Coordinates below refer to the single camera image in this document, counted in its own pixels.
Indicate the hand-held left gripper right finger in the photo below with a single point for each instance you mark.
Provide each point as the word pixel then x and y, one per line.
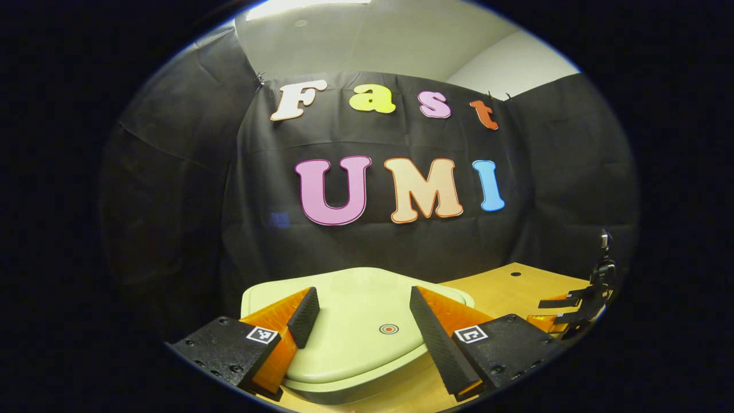
pixel 436 344

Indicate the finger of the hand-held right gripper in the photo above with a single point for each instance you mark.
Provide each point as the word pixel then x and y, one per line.
pixel 565 300
pixel 556 322

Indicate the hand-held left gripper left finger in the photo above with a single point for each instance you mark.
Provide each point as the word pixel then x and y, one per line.
pixel 304 318

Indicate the green desktop garbage bin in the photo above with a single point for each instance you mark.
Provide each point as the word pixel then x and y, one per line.
pixel 355 304

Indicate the wooden desktop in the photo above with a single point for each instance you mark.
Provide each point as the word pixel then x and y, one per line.
pixel 504 287

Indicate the black backdrop cloth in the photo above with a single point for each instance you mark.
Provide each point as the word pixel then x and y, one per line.
pixel 373 246

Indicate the ceiling light panel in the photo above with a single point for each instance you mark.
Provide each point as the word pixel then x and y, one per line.
pixel 304 7

